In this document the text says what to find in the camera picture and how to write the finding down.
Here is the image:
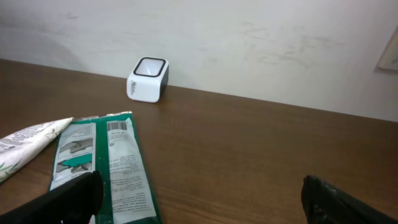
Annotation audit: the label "wall plate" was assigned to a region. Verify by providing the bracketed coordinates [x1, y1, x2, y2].
[377, 27, 397, 74]

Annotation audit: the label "white barcode scanner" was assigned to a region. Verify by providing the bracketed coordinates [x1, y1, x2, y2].
[126, 57, 169, 103]

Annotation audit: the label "green 3M glove packet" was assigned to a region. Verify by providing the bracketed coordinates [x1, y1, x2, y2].
[49, 111, 162, 224]

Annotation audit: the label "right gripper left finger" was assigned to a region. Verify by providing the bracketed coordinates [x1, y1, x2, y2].
[1, 171, 104, 224]

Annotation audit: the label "white Pantene tube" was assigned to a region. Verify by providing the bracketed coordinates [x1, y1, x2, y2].
[1, 118, 73, 182]

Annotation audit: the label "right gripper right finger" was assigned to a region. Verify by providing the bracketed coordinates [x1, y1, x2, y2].
[301, 175, 397, 224]

